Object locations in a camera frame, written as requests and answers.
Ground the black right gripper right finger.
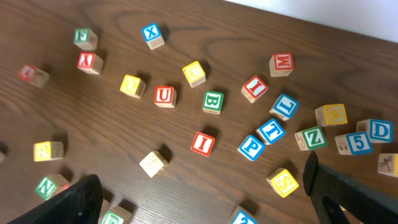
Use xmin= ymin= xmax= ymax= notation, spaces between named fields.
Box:
xmin=303 ymin=151 xmax=397 ymax=224

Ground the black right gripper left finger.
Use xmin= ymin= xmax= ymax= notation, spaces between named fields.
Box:
xmin=9 ymin=174 xmax=103 ymax=224

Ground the red E wooden block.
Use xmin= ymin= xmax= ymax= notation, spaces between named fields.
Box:
xmin=61 ymin=184 xmax=70 ymax=191

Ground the green N wooden block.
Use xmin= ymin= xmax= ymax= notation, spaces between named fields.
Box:
xmin=35 ymin=174 xmax=70 ymax=200

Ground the green R wooden block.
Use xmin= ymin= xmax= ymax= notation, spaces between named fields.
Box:
xmin=100 ymin=206 xmax=132 ymax=224

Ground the yellow S wooden block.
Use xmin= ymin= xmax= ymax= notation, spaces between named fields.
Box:
xmin=266 ymin=168 xmax=299 ymax=198

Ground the blue P wooden block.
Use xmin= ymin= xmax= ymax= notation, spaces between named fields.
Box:
xmin=237 ymin=134 xmax=266 ymax=161

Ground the red i block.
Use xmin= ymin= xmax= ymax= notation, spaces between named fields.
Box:
xmin=241 ymin=75 xmax=269 ymax=103
xmin=190 ymin=132 xmax=215 ymax=157

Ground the red u block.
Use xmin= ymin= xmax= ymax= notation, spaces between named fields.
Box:
xmin=98 ymin=199 xmax=110 ymax=224
xmin=154 ymin=86 xmax=177 ymax=108

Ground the blue 5 wooden block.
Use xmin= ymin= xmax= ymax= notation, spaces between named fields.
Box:
xmin=335 ymin=132 xmax=373 ymax=156

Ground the green Z wooden block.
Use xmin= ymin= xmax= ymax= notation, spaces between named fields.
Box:
xmin=295 ymin=126 xmax=328 ymax=151

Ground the yellow block near N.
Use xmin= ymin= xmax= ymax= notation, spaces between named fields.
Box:
xmin=34 ymin=141 xmax=64 ymax=162

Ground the yellow W wooden block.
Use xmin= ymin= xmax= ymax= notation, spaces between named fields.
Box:
xmin=377 ymin=153 xmax=397 ymax=177

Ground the yellow M wooden block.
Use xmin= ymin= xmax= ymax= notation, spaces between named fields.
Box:
xmin=315 ymin=104 xmax=348 ymax=127

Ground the blue D block far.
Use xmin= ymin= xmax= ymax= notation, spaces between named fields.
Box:
xmin=356 ymin=119 xmax=393 ymax=143

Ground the blue T wooden block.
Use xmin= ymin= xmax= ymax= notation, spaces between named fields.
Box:
xmin=256 ymin=118 xmax=285 ymax=145

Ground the plain side yellow block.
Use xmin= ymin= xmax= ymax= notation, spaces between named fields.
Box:
xmin=139 ymin=151 xmax=169 ymax=178

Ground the blue 2 wooden block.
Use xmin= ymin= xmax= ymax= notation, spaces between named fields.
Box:
xmin=229 ymin=206 xmax=257 ymax=224

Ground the blue L wooden block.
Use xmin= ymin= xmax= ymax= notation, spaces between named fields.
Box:
xmin=269 ymin=94 xmax=299 ymax=121

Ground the yellow O wooden block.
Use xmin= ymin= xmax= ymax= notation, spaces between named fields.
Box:
xmin=120 ymin=75 xmax=146 ymax=98

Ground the red A wooden block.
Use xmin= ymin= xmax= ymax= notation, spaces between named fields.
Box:
xmin=18 ymin=64 xmax=50 ymax=88

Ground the red M wooden block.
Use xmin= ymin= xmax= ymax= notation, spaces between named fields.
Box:
xmin=269 ymin=52 xmax=295 ymax=77

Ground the red Y wooden block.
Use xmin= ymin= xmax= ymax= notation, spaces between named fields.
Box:
xmin=76 ymin=52 xmax=103 ymax=75

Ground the green B wooden block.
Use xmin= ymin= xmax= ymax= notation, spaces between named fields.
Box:
xmin=202 ymin=91 xmax=224 ymax=114

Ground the green F wooden block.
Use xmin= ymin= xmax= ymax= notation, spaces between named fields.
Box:
xmin=73 ymin=28 xmax=98 ymax=51

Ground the yellow C wooden block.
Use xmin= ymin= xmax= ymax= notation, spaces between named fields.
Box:
xmin=182 ymin=61 xmax=206 ymax=88

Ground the blue X wooden block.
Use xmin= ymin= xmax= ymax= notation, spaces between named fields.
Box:
xmin=141 ymin=23 xmax=165 ymax=50

